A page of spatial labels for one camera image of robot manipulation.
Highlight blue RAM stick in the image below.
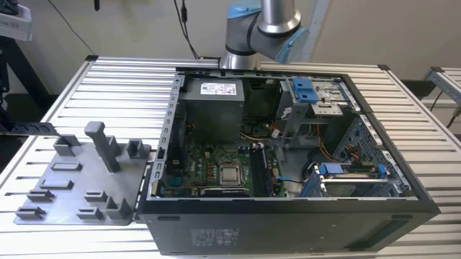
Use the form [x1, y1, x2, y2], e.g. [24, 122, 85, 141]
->
[6, 121, 59, 137]

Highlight black RAM slot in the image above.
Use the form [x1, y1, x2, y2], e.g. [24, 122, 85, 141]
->
[252, 147, 265, 197]

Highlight grey parts rack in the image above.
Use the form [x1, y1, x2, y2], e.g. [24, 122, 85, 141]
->
[14, 121, 153, 226]

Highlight grey power supply unit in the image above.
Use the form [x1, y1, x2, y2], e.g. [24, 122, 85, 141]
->
[179, 78, 246, 144]

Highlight green motherboard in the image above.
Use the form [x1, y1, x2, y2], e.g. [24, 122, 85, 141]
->
[161, 142, 289, 197]

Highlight metal socket cover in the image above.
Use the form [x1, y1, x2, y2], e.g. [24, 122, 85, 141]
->
[217, 161, 244, 187]

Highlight black cooler fan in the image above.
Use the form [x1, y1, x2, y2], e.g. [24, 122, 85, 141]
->
[241, 120, 276, 140]

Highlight silver CPU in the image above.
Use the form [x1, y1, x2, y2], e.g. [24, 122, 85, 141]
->
[220, 166, 242, 186]

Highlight blue drive bay latch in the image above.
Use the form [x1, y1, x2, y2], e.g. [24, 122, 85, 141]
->
[292, 77, 318, 104]

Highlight grey metal drive cage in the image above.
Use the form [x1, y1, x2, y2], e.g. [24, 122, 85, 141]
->
[276, 78, 361, 148]

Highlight black PC case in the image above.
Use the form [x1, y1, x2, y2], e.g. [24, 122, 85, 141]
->
[135, 65, 443, 256]

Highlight hard disk in blue carrier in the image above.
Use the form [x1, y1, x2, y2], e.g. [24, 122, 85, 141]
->
[301, 162, 393, 198]

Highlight metal slat side table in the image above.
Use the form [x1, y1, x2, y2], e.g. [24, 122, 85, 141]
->
[420, 66, 461, 108]

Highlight black frame post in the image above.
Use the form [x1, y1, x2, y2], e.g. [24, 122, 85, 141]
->
[7, 40, 50, 97]

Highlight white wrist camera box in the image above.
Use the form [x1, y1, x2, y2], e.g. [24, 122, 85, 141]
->
[0, 4, 34, 42]

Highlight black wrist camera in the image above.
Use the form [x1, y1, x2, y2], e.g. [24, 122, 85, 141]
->
[0, 0, 22, 16]

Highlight thin black wall cable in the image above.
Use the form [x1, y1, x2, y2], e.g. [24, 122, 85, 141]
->
[46, 0, 98, 57]

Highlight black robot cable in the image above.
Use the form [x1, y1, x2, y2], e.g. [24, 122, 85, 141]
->
[174, 0, 202, 59]

